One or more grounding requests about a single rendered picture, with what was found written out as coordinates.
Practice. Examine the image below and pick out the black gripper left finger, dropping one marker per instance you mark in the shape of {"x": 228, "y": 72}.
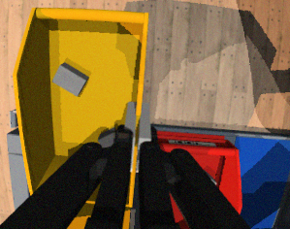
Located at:
{"x": 56, "y": 203}

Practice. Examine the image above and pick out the red bin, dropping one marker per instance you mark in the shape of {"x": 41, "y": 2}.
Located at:
{"x": 222, "y": 162}

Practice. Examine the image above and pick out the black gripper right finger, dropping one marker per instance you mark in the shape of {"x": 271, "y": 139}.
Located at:
{"x": 199, "y": 200}

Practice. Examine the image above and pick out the yellow bin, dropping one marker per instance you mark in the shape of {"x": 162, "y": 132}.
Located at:
{"x": 54, "y": 123}

